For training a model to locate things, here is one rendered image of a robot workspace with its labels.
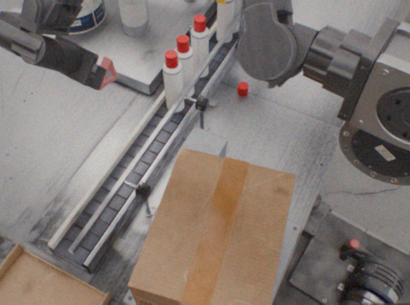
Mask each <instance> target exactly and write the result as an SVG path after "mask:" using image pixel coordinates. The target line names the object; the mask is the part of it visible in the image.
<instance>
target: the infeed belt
mask: <svg viewBox="0 0 410 305"><path fill-rule="evenodd" d="M237 40H238V32H237V33H236V34H233V40H232V41H231V42H230V43H229V44H224V45H222V47H221V48H220V50H219V51H218V53H217V54H216V55H215V56H214V58H213V59H212V61H211V62H210V63H209V74H208V76H207V77H205V78H199V79H198V80H197V82H196V83H195V85H194V87H195V93H194V95H193V96H192V98H194V99H197V98H198V97H199V96H200V93H201V92H202V91H203V90H204V89H205V87H206V86H207V84H208V82H209V81H210V79H211V78H212V76H213V75H214V73H215V72H216V70H217V69H218V68H219V67H220V65H221V64H222V62H223V60H224V59H225V58H226V56H227V55H228V52H229V51H230V50H231V49H232V48H233V46H234V45H235V43H236V42H237ZM216 44H218V40H217V39H216V31H215V33H214V34H213V35H212V36H211V38H210V39H209V55H210V53H211V51H212V50H213V48H214V47H215V45H216ZM184 104H185V108H184V110H183V111H182V112H180V113H174V114H173V116H172V117H171V118H170V120H169V121H168V123H167V124H166V126H165V128H164V129H163V131H161V132H160V134H159V135H158V137H157V139H156V140H155V141H154V142H153V144H152V146H151V147H150V149H149V150H148V152H146V154H145V155H144V157H143V158H142V159H141V161H140V162H139V165H138V166H137V167H136V168H135V170H133V171H132V173H131V175H130V176H129V177H128V179H127V181H129V182H131V183H133V184H135V185H138V184H139V182H140V181H141V180H142V178H143V176H144V175H145V173H146V172H147V171H148V170H149V169H150V167H151V166H152V164H153V162H154V161H155V159H156V158H157V156H158V155H159V154H160V152H161V150H162V149H163V147H164V146H165V145H166V144H167V142H168V140H169V139H170V138H171V135H172V134H173V132H174V131H175V130H176V129H177V128H178V126H179V125H180V123H181V122H182V120H183V118H184V117H185V116H186V114H187V113H188V111H189V110H190V109H191V108H192V106H193V104H194V103H193V102H189V101H187V100H184ZM167 113H168V110H167V103H166V99H165V101H164V102H163V103H162V104H161V105H160V106H159V109H158V110H157V111H156V113H155V114H154V115H153V116H152V118H151V119H150V121H149V122H148V124H146V126H145V127H144V129H143V130H142V131H141V133H140V134H139V135H138V137H137V139H136V140H135V141H134V142H133V143H132V144H131V146H130V147H129V149H128V150H127V152H126V153H125V155H124V156H123V157H122V159H120V160H119V162H118V163H117V165H116V167H115V168H114V170H113V171H112V172H111V173H110V174H109V175H110V176H108V177H107V179H106V180H105V181H104V182H103V184H102V185H101V187H100V188H99V190H98V191H97V193H96V194H94V196H93V197H92V199H91V200H90V201H89V202H88V204H87V206H86V208H85V209H84V210H83V211H84V212H81V213H80V214H79V216H78V218H77V219H76V221H75V222H74V224H75V225H74V224H72V226H70V228H69V229H68V231H67V232H66V234H65V235H64V237H63V238H62V239H61V240H60V241H59V243H58V244H57V246H56V247H55V249H53V251H56V252H57V253H60V254H61V255H62V256H64V257H66V258H68V259H70V260H71V261H74V262H76V263H78V264H79V265H82V264H84V262H85V261H86V260H87V259H88V257H89V255H90V253H91V252H92V251H93V249H94V247H95V246H96V245H97V244H98V242H99V240H100V239H101V238H102V236H103V235H104V233H105V232H106V230H107V228H108V227H110V225H111V224H112V222H113V220H114V218H115V217H116V215H117V214H118V213H119V211H120V210H121V208H123V206H124V204H125V203H126V202H127V200H128V198H129V197H130V196H131V194H132V193H133V190H135V189H133V188H130V187H128V186H126V185H123V186H122V188H120V190H119V191H118V194H117V195H116V196H115V197H114V199H113V201H112V202H111V203H110V205H109V207H107V209H106V210H105V212H103V214H102V216H101V217H100V219H99V220H98V222H97V224H95V225H94V227H93V228H92V230H91V231H90V233H89V235H88V236H87V237H86V238H85V240H83V242H82V244H81V246H80V247H79V248H78V249H77V251H76V253H75V254H73V253H70V252H69V250H68V249H69V248H70V246H71V245H73V243H74V241H75V240H76V239H77V237H78V235H79V234H80V233H81V232H82V229H83V228H84V227H85V226H86V225H87V224H88V222H89V221H90V219H91V218H92V216H93V215H94V213H95V212H97V210H98V208H99V207H100V206H101V204H102V202H103V201H104V199H105V198H106V197H107V195H109V194H110V192H111V190H112V189H113V187H114V186H115V185H116V183H117V181H118V180H119V178H120V177H122V175H123V174H124V172H125V171H126V169H127V168H128V167H129V166H130V163H131V162H132V161H133V159H135V157H136V156H137V154H138V153H139V152H140V150H141V148H142V147H143V145H144V144H145V143H146V142H147V140H149V138H150V137H151V134H152V133H153V132H154V131H155V129H156V128H157V126H158V125H159V124H160V121H161V120H163V118H164V117H165V115H166V114H167Z"/></svg>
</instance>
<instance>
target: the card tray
mask: <svg viewBox="0 0 410 305"><path fill-rule="evenodd" d="M111 298H112V297H111V296H110V295H109V292H107V293H105V292H103V291H100V290H98V289H96V288H95V287H93V286H90V285H89V284H86V283H85V282H83V281H82V280H81V279H78V278H77V277H76V276H73V275H71V274H69V273H67V272H66V271H63V270H61V269H60V268H57V266H55V265H54V264H52V263H49V262H47V261H45V260H44V259H42V258H40V257H38V256H35V255H34V254H32V253H31V252H30V251H28V250H25V249H24V248H23V247H22V246H21V245H20V244H19V243H17V245H16V246H15V247H14V248H13V249H12V250H11V253H10V254H9V255H8V256H7V257H6V258H5V260H3V261H2V262H1V265H0V305H108V303H109V301H110V299H111Z"/></svg>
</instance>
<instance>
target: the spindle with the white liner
mask: <svg viewBox="0 0 410 305"><path fill-rule="evenodd" d="M118 2H119V10H120V14H121V18H122V24H123V25H122V30H124V32H125V33H126V34H128V35H130V36H134V37H137V36H141V35H143V34H145V33H147V32H148V30H149V29H150V24H149V22H148V16H147V7H146V0H118Z"/></svg>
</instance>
